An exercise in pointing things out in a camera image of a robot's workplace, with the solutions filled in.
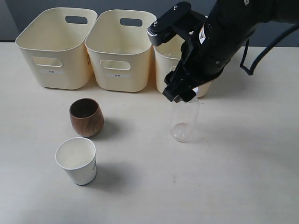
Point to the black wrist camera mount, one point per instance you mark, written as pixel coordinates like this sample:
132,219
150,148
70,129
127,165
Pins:
180,20

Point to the white paper cup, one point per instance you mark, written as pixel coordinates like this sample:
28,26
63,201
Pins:
77,157

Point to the cream bin middle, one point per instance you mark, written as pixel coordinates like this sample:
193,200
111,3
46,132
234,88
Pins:
120,50

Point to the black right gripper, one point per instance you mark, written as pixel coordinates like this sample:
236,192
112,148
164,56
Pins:
203,60

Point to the cream bin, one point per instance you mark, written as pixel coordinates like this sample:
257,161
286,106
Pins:
167,56
53,45
120,50

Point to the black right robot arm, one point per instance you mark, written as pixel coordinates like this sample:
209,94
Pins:
245,16

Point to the brown wooden cup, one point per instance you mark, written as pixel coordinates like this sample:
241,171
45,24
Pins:
86,116

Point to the cream bin right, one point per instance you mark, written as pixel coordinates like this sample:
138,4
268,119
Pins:
167,56

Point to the cream bin left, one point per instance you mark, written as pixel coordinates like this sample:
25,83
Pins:
53,45

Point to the clear plastic bottle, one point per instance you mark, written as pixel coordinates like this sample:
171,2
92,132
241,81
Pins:
183,120

